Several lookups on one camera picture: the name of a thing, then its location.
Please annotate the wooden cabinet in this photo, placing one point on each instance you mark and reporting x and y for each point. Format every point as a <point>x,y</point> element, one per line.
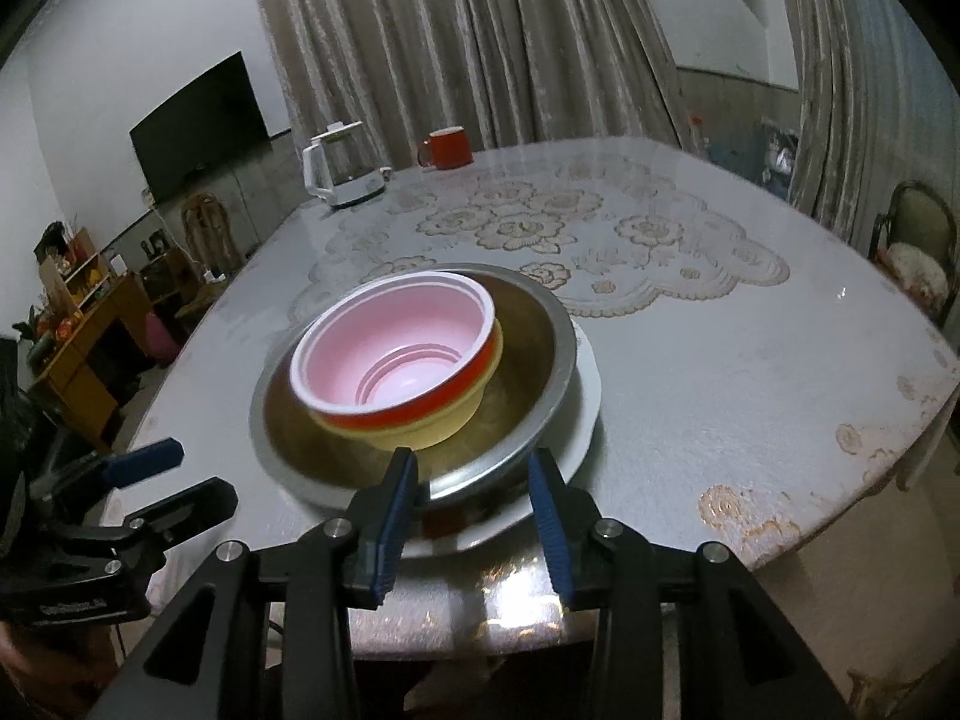
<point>82,367</point>

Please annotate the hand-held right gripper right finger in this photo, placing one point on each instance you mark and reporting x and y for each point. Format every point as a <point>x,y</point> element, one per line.
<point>555,540</point>

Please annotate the narrow beige curtain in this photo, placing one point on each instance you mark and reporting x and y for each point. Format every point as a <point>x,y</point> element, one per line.
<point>847,90</point>

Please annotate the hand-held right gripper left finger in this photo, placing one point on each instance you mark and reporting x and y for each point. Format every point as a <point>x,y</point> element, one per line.
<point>394,532</point>

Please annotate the pink bin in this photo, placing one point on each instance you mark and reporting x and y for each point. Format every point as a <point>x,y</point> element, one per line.
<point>161,337</point>

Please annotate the carved wooden chair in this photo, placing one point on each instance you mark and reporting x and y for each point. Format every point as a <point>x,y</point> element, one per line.
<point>210,236</point>

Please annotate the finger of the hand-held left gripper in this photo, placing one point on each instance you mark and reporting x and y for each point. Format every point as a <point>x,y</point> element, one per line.
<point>195,502</point>
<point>142,459</point>

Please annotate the black wall television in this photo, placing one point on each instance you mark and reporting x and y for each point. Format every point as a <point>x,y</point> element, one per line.
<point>199,127</point>

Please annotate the steel bowl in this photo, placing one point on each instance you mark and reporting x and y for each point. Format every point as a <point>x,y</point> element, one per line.
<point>532,360</point>

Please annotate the cluttered wooden shelf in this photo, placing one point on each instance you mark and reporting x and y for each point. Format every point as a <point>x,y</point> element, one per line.
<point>71,270</point>

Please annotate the floral table cover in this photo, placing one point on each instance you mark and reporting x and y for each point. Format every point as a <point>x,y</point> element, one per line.
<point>712,390</point>

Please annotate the red bowl pink inside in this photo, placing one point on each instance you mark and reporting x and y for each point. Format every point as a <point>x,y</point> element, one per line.
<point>390,337</point>

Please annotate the small white flower plate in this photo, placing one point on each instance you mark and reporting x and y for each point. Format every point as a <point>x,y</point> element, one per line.
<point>589,390</point>

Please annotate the white electric kettle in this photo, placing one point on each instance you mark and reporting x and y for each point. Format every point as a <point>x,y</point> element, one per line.
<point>337,172</point>

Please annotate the wide beige curtain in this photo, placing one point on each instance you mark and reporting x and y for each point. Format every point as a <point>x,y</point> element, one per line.
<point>465,37</point>

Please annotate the red mug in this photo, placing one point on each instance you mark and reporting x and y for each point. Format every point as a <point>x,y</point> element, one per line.
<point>448,150</point>

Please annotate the cushioned round-back chair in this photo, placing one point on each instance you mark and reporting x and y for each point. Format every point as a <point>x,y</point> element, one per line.
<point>915,240</point>

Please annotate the yellow bowl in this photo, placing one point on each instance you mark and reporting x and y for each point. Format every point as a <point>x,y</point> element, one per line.
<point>450,420</point>

